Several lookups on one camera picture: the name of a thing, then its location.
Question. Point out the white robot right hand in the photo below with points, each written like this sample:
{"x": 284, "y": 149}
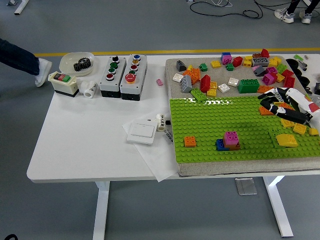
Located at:
{"x": 297, "y": 100}

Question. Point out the tall red toy brick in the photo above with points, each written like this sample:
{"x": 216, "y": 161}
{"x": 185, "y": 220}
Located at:
{"x": 289, "y": 82}

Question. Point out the flat yellow toy brick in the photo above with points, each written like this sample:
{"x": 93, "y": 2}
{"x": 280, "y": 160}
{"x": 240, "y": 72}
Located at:
{"x": 299, "y": 128}
{"x": 313, "y": 131}
{"x": 287, "y": 123}

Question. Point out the lime green toy brick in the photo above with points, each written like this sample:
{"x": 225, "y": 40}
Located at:
{"x": 282, "y": 68}

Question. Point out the long orange toy brick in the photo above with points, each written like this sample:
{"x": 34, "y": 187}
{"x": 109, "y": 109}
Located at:
{"x": 264, "y": 112}
{"x": 263, "y": 89}

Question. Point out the large magenta toy brick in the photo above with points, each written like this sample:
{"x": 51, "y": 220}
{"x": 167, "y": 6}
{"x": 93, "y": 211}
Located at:
{"x": 268, "y": 79}

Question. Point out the yellow sloped toy brick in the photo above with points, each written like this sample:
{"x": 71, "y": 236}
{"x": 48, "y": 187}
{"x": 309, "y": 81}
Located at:
{"x": 287, "y": 140}

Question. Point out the small lime toy brick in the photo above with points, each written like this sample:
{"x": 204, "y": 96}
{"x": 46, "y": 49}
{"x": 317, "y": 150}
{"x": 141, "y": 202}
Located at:
{"x": 298, "y": 57}

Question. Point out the small green studded plate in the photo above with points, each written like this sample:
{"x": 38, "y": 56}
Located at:
{"x": 273, "y": 138}

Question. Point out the dark grey toy brick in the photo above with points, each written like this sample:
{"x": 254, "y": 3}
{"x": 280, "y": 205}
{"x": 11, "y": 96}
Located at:
{"x": 260, "y": 71}

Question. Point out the large green toy brick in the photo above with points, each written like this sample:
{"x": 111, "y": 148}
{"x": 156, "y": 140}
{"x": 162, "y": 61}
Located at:
{"x": 247, "y": 86}

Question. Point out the long grey toy brick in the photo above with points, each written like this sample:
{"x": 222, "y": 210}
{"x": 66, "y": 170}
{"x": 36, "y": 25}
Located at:
{"x": 260, "y": 62}

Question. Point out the small pink toy piece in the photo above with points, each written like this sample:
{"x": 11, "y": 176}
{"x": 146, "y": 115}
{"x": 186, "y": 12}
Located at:
{"x": 255, "y": 68}
{"x": 159, "y": 82}

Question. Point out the red sloped toy brick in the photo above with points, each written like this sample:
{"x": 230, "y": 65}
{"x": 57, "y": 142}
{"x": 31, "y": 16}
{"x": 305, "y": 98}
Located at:
{"x": 265, "y": 53}

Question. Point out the white toy tile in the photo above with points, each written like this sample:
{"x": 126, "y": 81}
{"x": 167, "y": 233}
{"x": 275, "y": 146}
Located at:
{"x": 178, "y": 77}
{"x": 223, "y": 88}
{"x": 233, "y": 82}

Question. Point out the small green toy brick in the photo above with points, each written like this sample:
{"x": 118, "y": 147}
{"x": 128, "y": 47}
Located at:
{"x": 203, "y": 67}
{"x": 230, "y": 67}

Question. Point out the clear yellow toy brick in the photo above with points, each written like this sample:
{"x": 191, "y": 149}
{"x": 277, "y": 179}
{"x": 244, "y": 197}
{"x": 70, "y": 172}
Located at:
{"x": 213, "y": 85}
{"x": 211, "y": 93}

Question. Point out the blue toy brick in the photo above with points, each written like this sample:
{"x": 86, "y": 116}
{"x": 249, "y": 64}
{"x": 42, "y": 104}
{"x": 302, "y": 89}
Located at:
{"x": 219, "y": 146}
{"x": 225, "y": 54}

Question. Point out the flat green toy brick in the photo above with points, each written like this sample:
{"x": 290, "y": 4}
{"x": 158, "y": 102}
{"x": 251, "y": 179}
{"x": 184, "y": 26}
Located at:
{"x": 199, "y": 95}

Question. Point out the green studded baseplate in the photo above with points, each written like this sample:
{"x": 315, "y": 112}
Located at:
{"x": 200, "y": 117}

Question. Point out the small yellow toy brick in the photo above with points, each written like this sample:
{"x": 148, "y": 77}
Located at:
{"x": 190, "y": 68}

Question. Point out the light grey toy brick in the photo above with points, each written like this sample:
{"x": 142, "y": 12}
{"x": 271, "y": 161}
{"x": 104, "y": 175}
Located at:
{"x": 186, "y": 85}

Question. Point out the dark grey sloped brick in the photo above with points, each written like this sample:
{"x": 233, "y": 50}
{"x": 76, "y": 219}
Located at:
{"x": 181, "y": 66}

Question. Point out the black round cap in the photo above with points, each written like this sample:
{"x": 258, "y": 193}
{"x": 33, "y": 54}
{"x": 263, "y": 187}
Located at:
{"x": 298, "y": 73}
{"x": 292, "y": 63}
{"x": 304, "y": 81}

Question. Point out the black box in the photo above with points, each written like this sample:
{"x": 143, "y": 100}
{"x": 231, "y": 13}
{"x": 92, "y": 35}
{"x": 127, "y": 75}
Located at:
{"x": 317, "y": 88}

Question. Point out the grey metal part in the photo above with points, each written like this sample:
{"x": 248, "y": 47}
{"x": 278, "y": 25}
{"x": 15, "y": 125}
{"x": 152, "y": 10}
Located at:
{"x": 303, "y": 65}

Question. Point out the distant person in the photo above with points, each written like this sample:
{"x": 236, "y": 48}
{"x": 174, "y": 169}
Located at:
{"x": 287, "y": 16}

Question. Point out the metal floor plate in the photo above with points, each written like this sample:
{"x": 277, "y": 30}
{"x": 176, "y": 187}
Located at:
{"x": 246, "y": 186}

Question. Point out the white table leg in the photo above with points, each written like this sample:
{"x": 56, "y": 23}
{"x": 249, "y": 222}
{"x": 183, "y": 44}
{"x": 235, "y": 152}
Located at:
{"x": 101, "y": 212}
{"x": 278, "y": 205}

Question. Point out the small black plug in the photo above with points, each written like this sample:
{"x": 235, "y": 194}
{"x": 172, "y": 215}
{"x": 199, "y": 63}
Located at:
{"x": 168, "y": 122}

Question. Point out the white printed label strip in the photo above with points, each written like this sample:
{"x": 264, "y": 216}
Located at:
{"x": 168, "y": 137}

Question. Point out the small labelled white fitting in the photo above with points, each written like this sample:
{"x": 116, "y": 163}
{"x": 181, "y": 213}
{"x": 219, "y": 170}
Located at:
{"x": 161, "y": 122}

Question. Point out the white paper sheet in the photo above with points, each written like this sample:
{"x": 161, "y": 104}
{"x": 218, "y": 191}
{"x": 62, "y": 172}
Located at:
{"x": 155, "y": 160}

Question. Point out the grey emergency-stop control box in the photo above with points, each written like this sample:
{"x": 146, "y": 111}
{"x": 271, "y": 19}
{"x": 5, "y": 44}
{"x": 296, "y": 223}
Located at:
{"x": 136, "y": 88}

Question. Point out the grey four-button control box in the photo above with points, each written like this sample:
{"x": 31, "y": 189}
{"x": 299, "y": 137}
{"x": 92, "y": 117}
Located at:
{"x": 110, "y": 86}

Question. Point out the white pipe tee fitting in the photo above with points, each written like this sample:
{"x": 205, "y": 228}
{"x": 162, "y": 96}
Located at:
{"x": 89, "y": 90}

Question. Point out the black metal gear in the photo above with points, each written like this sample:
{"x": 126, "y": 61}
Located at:
{"x": 82, "y": 65}

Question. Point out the white plastic bowl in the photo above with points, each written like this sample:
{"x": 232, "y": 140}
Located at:
{"x": 67, "y": 61}

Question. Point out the white table foot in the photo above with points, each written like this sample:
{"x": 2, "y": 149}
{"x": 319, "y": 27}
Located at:
{"x": 20, "y": 7}

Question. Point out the white wall switch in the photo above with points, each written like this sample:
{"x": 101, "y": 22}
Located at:
{"x": 141, "y": 132}

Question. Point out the cream red-green switch box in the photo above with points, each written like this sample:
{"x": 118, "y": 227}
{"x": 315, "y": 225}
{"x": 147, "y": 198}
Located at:
{"x": 62, "y": 86}

